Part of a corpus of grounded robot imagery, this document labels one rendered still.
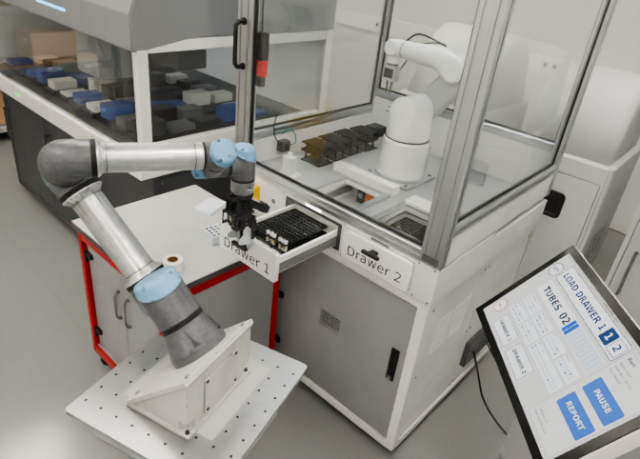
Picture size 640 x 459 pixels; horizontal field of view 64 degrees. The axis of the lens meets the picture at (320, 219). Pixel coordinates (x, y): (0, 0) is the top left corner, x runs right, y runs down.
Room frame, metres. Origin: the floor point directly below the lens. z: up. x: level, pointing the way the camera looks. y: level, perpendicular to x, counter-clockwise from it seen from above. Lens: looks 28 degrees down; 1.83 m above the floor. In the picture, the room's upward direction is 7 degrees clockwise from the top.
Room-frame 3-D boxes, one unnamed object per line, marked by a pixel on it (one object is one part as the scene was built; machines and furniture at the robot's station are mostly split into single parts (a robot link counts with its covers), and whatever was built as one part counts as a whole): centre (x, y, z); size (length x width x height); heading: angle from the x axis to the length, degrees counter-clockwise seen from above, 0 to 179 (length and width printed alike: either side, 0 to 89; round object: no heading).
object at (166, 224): (1.74, 0.54, 0.38); 0.62 x 0.58 x 0.76; 51
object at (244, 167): (1.45, 0.26, 1.20); 0.09 x 0.08 x 0.11; 118
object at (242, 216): (1.45, 0.26, 1.04); 0.09 x 0.08 x 0.12; 141
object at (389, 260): (1.52, -0.21, 0.87); 0.29 x 0.02 x 0.11; 51
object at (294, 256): (1.64, 0.10, 0.86); 0.40 x 0.26 x 0.06; 141
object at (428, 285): (2.07, -0.30, 0.87); 1.02 x 0.95 x 0.14; 51
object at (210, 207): (1.95, 0.48, 0.77); 0.13 x 0.09 x 0.02; 160
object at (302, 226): (1.63, 0.10, 0.87); 0.22 x 0.18 x 0.06; 141
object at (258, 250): (1.48, 0.23, 0.87); 0.29 x 0.02 x 0.11; 51
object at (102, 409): (0.97, 0.27, 0.70); 0.45 x 0.44 x 0.12; 157
